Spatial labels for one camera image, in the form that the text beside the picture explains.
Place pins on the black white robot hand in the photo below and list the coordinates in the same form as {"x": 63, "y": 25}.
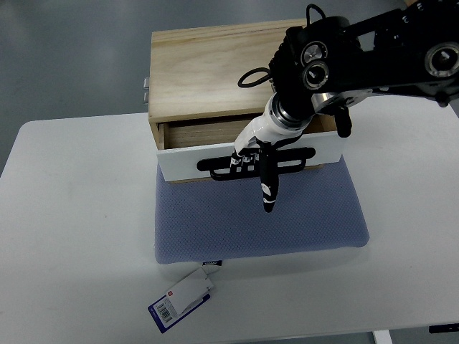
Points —
{"x": 262, "y": 137}

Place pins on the white table leg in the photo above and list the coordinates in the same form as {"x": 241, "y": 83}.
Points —
{"x": 382, "y": 337}

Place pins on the metal bracket behind cabinet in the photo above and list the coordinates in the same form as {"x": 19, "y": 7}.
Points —
{"x": 146, "y": 90}

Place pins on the white blue paper tag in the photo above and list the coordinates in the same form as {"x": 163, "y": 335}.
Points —
{"x": 181, "y": 300}

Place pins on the black object table edge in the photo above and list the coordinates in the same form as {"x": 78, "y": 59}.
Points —
{"x": 444, "y": 328}

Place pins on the wooden drawer cabinet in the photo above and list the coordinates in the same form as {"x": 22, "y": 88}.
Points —
{"x": 194, "y": 72}

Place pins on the white drawer black handle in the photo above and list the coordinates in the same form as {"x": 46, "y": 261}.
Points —
{"x": 181, "y": 145}

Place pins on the blue mesh cushion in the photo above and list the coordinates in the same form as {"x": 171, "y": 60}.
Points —
{"x": 202, "y": 221}

